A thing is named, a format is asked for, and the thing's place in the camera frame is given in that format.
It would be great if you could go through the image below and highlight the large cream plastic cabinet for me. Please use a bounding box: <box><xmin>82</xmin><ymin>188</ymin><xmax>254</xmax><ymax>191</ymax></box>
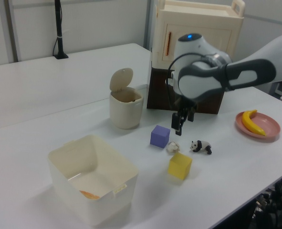
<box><xmin>152</xmin><ymin>0</ymin><xmax>246</xmax><ymax>69</ymax></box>

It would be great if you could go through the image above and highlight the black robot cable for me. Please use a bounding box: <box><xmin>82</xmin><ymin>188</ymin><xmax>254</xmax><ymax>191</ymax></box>
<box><xmin>166</xmin><ymin>52</ymin><xmax>218</xmax><ymax>113</ymax></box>

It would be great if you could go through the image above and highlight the dark brown drawer box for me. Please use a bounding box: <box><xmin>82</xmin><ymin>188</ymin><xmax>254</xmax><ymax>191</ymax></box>
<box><xmin>146</xmin><ymin>64</ymin><xmax>225</xmax><ymax>115</ymax></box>

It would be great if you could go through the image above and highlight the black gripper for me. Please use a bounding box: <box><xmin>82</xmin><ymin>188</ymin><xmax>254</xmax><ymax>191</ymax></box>
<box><xmin>171</xmin><ymin>94</ymin><xmax>199</xmax><ymax>136</ymax></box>

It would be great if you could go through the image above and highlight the white paper ball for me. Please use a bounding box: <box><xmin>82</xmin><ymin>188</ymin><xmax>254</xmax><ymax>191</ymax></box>
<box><xmin>166</xmin><ymin>141</ymin><xmax>181</xmax><ymax>153</ymax></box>

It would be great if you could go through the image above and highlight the purple cube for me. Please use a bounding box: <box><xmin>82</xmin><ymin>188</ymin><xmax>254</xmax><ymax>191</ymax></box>
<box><xmin>149</xmin><ymin>125</ymin><xmax>171</xmax><ymax>149</ymax></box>

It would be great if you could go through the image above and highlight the yellow banana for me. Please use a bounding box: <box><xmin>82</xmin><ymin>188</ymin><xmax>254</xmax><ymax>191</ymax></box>
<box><xmin>241</xmin><ymin>109</ymin><xmax>267</xmax><ymax>136</ymax></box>

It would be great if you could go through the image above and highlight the cream trash can with lid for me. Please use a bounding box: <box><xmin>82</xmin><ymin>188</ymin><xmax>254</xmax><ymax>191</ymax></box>
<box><xmin>109</xmin><ymin>67</ymin><xmax>144</xmax><ymax>130</ymax></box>

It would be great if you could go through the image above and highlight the yellow cube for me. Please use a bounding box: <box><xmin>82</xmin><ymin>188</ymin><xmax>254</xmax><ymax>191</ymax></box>
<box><xmin>167</xmin><ymin>152</ymin><xmax>193</xmax><ymax>180</ymax></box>

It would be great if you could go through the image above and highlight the cream plastic storage bin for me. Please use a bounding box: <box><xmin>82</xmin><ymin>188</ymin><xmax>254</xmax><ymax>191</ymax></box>
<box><xmin>47</xmin><ymin>135</ymin><xmax>139</xmax><ymax>227</ymax></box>

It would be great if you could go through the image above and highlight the black pole with clamp base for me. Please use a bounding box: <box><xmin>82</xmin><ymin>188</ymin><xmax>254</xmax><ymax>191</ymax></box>
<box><xmin>52</xmin><ymin>0</ymin><xmax>69</xmax><ymax>60</ymax></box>

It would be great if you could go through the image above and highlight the toasted bread piece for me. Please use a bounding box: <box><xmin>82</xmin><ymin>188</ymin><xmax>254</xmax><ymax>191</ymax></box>
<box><xmin>79</xmin><ymin>190</ymin><xmax>100</xmax><ymax>200</ymax></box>

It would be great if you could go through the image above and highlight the black mesh chair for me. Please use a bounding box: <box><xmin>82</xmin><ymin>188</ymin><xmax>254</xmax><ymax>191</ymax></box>
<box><xmin>252</xmin><ymin>170</ymin><xmax>282</xmax><ymax>229</ymax></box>

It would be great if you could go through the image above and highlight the black and white panda figurine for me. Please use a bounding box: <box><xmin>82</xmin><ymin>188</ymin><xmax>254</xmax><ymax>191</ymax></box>
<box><xmin>189</xmin><ymin>140</ymin><xmax>213</xmax><ymax>155</ymax></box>

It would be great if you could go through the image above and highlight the pink plate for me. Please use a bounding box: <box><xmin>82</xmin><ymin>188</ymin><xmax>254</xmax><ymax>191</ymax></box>
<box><xmin>235</xmin><ymin>111</ymin><xmax>281</xmax><ymax>142</ymax></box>

